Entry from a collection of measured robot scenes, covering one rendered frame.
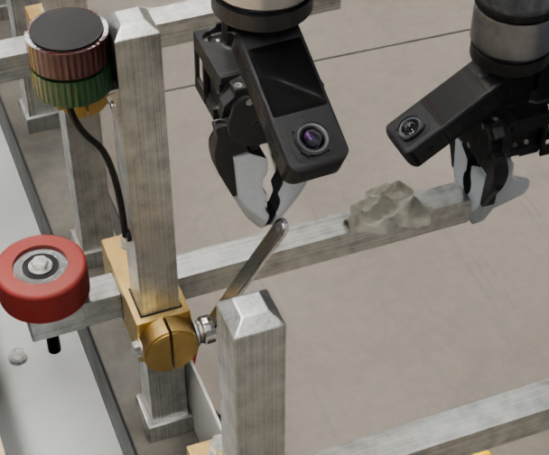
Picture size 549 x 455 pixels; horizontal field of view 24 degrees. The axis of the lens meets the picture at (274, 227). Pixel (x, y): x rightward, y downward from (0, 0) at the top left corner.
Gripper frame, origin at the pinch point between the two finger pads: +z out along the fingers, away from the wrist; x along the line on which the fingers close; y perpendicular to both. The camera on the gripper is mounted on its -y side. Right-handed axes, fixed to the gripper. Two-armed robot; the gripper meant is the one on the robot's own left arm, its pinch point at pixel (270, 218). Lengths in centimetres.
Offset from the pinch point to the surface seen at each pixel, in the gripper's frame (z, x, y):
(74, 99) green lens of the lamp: -11.2, 13.1, 5.6
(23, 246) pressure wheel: 10.9, 17.4, 14.8
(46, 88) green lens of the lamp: -11.9, 14.8, 6.6
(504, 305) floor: 102, -70, 64
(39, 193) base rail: 32, 11, 44
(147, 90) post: -9.6, 7.3, 6.8
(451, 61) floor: 103, -95, 134
